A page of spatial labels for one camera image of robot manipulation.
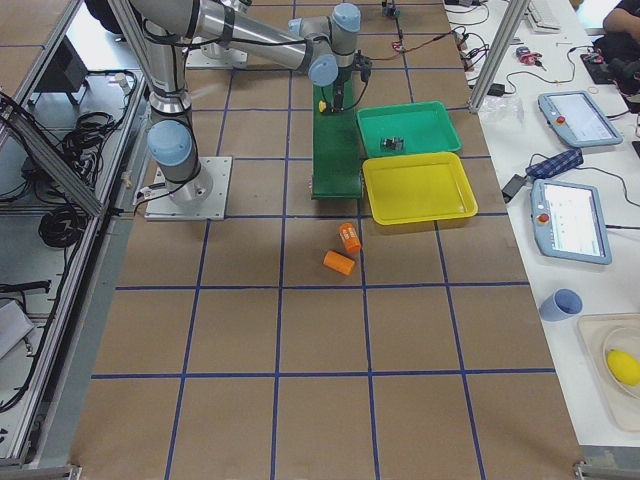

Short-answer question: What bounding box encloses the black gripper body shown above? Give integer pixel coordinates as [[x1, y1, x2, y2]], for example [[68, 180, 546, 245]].
[[337, 49, 372, 94]]

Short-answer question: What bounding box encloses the orange cylinder 4680 label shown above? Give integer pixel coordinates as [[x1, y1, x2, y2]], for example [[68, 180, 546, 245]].
[[338, 222, 362, 254]]

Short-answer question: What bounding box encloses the orange cylinder plain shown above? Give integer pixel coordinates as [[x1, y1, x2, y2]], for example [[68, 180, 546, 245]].
[[323, 250, 356, 276]]

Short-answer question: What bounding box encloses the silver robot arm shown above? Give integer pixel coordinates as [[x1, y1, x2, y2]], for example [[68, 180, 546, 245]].
[[131, 1, 371, 200]]

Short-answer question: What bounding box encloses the green conveyor belt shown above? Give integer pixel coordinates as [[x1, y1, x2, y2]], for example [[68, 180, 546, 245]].
[[311, 86, 362, 200]]

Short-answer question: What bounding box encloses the green plastic tray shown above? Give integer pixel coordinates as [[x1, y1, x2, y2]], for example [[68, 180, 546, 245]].
[[356, 101, 462, 158]]

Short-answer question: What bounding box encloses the yellow plastic tray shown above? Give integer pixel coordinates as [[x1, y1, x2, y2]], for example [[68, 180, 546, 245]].
[[363, 152, 478, 226]]

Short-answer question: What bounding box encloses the clear plastic bag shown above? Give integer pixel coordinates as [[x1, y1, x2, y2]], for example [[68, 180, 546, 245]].
[[478, 96, 524, 123]]

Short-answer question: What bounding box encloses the black power adapter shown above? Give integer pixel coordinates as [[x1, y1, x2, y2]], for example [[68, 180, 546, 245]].
[[501, 174, 527, 204]]

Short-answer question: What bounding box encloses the teach pendant far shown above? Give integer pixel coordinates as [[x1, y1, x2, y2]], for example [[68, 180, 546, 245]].
[[537, 91, 623, 148]]

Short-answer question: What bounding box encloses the teach pendant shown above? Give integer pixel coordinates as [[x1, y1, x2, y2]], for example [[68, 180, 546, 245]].
[[530, 179, 612, 265], [537, 91, 623, 148]]

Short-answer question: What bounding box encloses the blue checkered pouch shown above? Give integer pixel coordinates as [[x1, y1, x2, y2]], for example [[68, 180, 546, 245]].
[[525, 148, 584, 180]]

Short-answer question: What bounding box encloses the teach pendant near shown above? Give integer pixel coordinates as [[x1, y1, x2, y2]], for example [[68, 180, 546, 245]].
[[530, 179, 612, 265]]

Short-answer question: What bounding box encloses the blue plastic cup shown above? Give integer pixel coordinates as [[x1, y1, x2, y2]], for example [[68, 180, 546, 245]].
[[539, 288, 583, 322]]

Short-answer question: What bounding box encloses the beige tray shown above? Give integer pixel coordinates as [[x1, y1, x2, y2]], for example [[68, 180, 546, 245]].
[[577, 313, 639, 433]]

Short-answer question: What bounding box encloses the yellow lemon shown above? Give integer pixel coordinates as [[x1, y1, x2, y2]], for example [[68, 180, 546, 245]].
[[606, 350, 639, 386]]

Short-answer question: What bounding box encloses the red black power cable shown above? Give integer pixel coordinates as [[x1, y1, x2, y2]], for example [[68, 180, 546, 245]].
[[369, 27, 466, 62]]

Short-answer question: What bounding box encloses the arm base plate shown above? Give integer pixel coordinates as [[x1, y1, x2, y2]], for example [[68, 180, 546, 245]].
[[144, 156, 232, 221], [186, 37, 248, 70]]

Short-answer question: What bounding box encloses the aluminium frame post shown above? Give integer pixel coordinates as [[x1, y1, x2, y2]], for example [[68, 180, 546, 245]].
[[469, 0, 529, 113]]

